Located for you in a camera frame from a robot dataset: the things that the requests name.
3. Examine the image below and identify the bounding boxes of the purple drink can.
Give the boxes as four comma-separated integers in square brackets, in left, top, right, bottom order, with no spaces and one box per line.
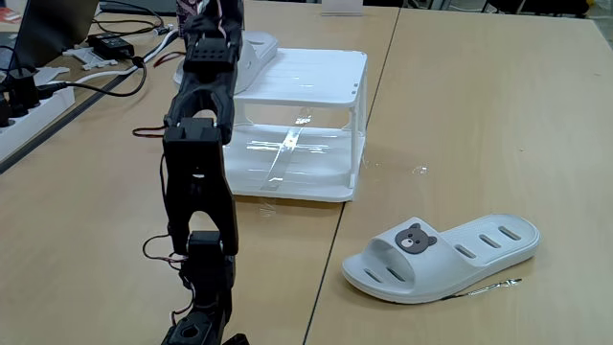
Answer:
[175,0,198,24]

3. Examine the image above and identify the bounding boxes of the black power adapter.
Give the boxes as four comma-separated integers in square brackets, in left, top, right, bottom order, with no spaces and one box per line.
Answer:
[87,32,136,61]

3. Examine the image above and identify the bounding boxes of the white cable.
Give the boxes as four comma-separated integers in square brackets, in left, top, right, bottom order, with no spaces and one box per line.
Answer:
[71,28,181,85]

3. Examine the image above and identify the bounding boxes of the white plastic cutout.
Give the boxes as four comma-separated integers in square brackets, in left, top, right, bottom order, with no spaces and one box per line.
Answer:
[33,65,71,87]

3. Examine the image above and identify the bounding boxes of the thin metal wire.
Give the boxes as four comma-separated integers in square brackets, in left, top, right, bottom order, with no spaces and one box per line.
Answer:
[440,277,523,301]

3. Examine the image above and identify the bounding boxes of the dark laptop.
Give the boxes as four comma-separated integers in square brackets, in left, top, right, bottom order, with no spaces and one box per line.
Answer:
[8,0,101,71]

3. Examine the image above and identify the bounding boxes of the white plastic stand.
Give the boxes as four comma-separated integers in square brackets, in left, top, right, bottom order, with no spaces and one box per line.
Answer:
[320,0,365,17]

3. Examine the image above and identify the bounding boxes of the white bear slipper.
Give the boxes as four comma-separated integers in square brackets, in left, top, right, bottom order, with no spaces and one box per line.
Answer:
[172,31,280,96]
[341,214,542,305]

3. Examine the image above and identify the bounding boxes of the white power strip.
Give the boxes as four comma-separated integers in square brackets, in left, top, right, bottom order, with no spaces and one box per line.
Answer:
[0,85,77,164]

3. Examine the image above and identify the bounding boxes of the looped black cable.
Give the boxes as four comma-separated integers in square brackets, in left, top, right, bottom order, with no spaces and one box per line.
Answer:
[93,0,167,37]

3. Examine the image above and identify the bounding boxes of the black plugs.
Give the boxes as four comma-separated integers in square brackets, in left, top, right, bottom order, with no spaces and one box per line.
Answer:
[0,66,55,128]

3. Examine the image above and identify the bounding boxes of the white two-tier plastic box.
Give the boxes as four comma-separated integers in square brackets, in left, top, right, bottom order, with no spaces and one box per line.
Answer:
[222,46,369,203]

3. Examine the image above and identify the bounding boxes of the white plastic bracket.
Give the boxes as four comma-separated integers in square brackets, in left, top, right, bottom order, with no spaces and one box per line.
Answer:
[61,46,119,72]

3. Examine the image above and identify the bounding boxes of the black power cable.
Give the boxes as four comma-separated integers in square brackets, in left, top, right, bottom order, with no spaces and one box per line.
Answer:
[35,55,148,99]

